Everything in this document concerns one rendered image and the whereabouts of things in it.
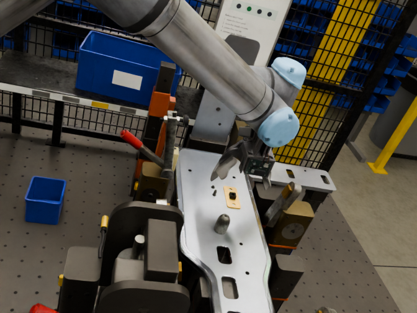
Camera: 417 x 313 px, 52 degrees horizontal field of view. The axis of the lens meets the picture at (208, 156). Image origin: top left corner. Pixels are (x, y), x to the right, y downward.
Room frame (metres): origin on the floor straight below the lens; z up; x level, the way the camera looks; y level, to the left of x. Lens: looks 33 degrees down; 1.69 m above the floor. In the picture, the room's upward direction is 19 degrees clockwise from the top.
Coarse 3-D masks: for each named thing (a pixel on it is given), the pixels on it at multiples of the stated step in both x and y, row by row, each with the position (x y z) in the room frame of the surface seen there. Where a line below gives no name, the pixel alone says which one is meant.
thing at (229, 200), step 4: (224, 188) 0.92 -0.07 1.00; (228, 188) 0.93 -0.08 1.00; (232, 188) 0.93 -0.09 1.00; (224, 192) 0.91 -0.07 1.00; (228, 192) 0.91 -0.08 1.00; (232, 192) 0.90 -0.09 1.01; (236, 192) 0.92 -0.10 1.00; (228, 196) 0.89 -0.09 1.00; (232, 196) 0.89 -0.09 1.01; (236, 196) 0.90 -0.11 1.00; (228, 200) 0.88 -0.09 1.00; (232, 200) 0.88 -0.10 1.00; (236, 200) 0.89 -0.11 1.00; (228, 204) 0.86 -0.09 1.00; (236, 204) 0.87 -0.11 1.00; (236, 208) 0.86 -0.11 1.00; (240, 208) 0.86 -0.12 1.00
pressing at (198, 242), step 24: (192, 168) 0.96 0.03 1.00; (192, 192) 0.86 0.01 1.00; (240, 192) 0.93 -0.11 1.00; (192, 216) 0.78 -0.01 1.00; (216, 216) 0.80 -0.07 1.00; (240, 216) 0.84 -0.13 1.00; (192, 240) 0.70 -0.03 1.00; (216, 240) 0.72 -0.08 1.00; (240, 240) 0.75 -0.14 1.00; (264, 240) 0.78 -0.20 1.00; (192, 264) 0.64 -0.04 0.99; (216, 264) 0.65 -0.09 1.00; (240, 264) 0.68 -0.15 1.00; (264, 264) 0.70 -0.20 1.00; (216, 288) 0.59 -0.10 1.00; (240, 288) 0.61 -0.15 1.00; (264, 288) 0.64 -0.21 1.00; (216, 312) 0.53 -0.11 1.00; (240, 312) 0.55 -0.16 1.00; (264, 312) 0.57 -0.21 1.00
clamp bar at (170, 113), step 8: (168, 112) 0.84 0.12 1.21; (176, 112) 0.85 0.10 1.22; (160, 120) 0.82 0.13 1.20; (168, 120) 0.82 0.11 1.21; (176, 120) 0.82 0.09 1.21; (184, 120) 0.83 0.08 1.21; (168, 128) 0.82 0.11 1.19; (168, 136) 0.82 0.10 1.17; (168, 144) 0.82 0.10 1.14; (168, 152) 0.82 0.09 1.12; (168, 160) 0.82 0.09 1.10; (168, 168) 0.83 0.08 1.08
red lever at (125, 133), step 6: (120, 132) 0.81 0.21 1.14; (126, 132) 0.80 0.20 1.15; (126, 138) 0.80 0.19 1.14; (132, 138) 0.81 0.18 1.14; (132, 144) 0.80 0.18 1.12; (138, 144) 0.81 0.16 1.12; (144, 150) 0.82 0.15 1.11; (150, 150) 0.83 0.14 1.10; (150, 156) 0.82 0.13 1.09; (156, 156) 0.83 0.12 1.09; (156, 162) 0.83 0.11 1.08; (162, 162) 0.83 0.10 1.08; (162, 168) 0.83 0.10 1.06
